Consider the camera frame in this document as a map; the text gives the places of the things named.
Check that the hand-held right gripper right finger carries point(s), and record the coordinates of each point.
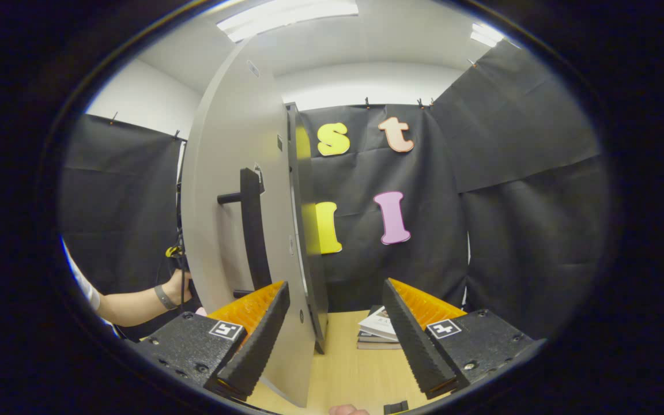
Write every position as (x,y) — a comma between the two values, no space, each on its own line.
(412,346)

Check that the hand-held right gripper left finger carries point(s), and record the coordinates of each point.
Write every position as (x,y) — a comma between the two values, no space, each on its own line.
(260,346)

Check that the light grey cabinet door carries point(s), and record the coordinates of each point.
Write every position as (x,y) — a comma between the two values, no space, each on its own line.
(228,173)

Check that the thick grey book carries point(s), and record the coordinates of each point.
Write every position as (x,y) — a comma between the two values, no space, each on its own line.
(375,344)

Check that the white picture cover book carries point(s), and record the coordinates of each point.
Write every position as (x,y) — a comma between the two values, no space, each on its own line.
(378,325)

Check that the grey wristband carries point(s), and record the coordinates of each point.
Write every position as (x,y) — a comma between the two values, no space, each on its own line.
(165,297)

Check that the black backdrop cloth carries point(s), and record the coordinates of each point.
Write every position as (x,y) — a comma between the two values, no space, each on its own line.
(510,230)

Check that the long ceiling light panel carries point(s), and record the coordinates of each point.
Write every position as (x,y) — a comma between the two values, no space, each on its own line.
(286,17)

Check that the small ceiling light panel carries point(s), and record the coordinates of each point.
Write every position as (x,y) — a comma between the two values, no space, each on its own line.
(486,36)

